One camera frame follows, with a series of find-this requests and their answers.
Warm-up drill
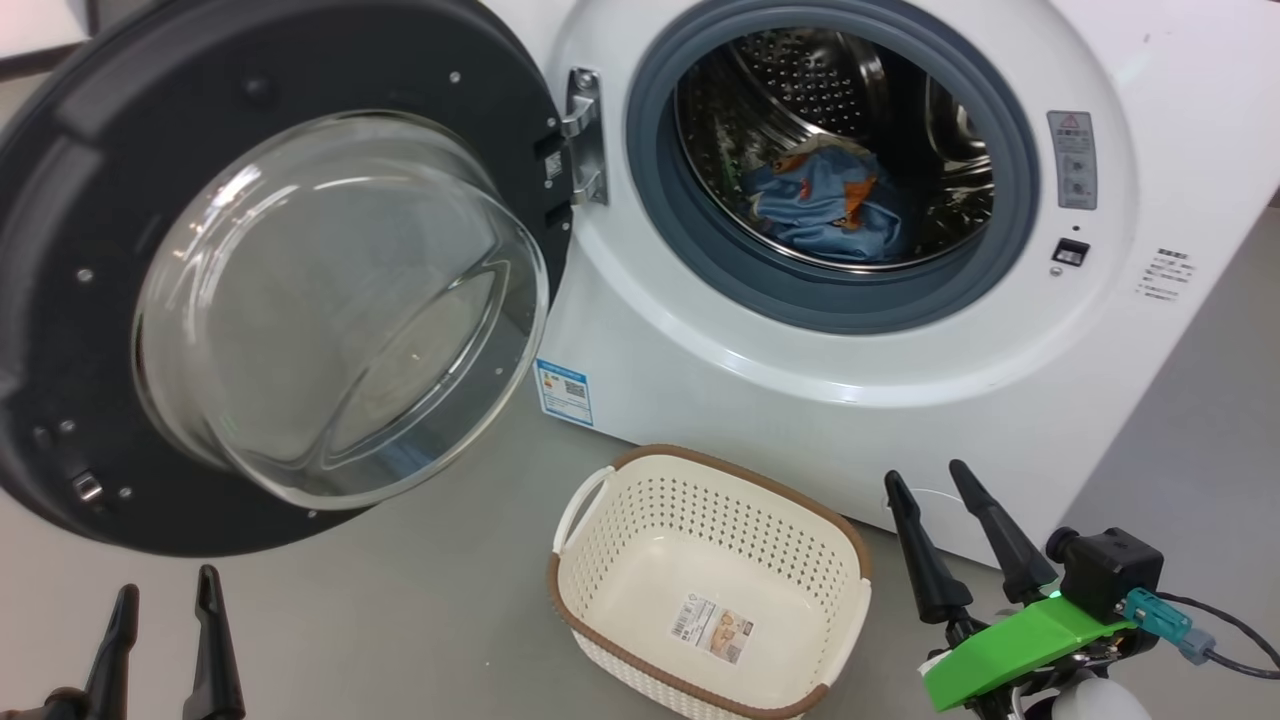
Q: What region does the black round glass washer door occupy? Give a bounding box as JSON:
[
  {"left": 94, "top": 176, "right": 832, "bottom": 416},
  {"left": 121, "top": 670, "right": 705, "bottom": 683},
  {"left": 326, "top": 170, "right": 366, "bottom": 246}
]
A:
[{"left": 0, "top": 0, "right": 574, "bottom": 559}]

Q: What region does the basket product label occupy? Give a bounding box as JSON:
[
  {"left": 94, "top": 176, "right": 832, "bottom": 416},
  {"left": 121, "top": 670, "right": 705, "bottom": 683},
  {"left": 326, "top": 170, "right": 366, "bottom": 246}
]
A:
[{"left": 667, "top": 591, "right": 757, "bottom": 667}]

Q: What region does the blue orange-print garment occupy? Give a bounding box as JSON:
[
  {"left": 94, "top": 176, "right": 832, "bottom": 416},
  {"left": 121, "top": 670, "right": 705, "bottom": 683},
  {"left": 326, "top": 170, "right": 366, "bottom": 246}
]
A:
[{"left": 741, "top": 147, "right": 914, "bottom": 265}]

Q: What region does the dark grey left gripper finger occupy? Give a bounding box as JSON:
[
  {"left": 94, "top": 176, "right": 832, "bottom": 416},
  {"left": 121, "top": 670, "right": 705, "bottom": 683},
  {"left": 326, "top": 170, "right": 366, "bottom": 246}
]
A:
[
  {"left": 81, "top": 583, "right": 142, "bottom": 720},
  {"left": 181, "top": 564, "right": 248, "bottom": 720}
]

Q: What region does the grey warning sticker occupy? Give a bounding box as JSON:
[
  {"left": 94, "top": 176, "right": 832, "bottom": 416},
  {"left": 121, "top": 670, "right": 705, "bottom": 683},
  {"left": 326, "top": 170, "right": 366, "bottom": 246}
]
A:
[{"left": 1046, "top": 109, "right": 1099, "bottom": 212}]

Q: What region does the printed text sticker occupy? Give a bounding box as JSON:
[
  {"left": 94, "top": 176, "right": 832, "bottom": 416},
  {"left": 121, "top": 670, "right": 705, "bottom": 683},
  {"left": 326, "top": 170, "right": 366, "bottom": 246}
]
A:
[{"left": 1134, "top": 247, "right": 1197, "bottom": 302}]

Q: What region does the black cable with teal plug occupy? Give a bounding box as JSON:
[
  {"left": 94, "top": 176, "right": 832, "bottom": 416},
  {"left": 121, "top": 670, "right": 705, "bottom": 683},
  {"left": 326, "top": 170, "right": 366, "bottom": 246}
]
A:
[{"left": 1122, "top": 586, "right": 1280, "bottom": 683}]

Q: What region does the blue energy label sticker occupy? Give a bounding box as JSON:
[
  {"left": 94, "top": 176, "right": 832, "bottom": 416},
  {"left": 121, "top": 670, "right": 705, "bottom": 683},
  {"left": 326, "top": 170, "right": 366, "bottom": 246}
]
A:
[{"left": 534, "top": 357, "right": 595, "bottom": 429}]

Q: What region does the white front-load washing machine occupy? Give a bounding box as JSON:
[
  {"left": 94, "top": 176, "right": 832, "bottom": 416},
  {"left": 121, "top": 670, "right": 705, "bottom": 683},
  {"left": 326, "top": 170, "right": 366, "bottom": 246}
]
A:
[{"left": 478, "top": 0, "right": 1280, "bottom": 573}]

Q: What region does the beige cloth garment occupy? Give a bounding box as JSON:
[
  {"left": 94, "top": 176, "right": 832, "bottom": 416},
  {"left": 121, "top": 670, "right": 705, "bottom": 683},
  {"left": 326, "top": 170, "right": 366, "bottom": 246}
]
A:
[{"left": 788, "top": 134, "right": 883, "bottom": 167}]

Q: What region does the metal door hinge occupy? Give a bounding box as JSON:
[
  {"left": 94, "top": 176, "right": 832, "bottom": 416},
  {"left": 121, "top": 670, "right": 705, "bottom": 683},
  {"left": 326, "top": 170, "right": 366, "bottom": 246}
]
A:
[{"left": 561, "top": 66, "right": 610, "bottom": 209}]

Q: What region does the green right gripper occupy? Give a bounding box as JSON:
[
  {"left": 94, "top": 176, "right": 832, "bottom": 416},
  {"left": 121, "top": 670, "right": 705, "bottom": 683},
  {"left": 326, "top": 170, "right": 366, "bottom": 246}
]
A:
[{"left": 883, "top": 458, "right": 1153, "bottom": 720}]

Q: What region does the grey rubber door gasket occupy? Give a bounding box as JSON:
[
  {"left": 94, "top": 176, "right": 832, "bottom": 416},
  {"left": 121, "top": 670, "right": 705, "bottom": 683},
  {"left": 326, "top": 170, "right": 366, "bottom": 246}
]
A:
[{"left": 626, "top": 0, "right": 1042, "bottom": 337}]

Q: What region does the cream basket with brown rim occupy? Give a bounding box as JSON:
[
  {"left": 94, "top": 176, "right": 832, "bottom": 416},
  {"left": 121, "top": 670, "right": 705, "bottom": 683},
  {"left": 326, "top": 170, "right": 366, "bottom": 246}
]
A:
[{"left": 546, "top": 443, "right": 874, "bottom": 720}]

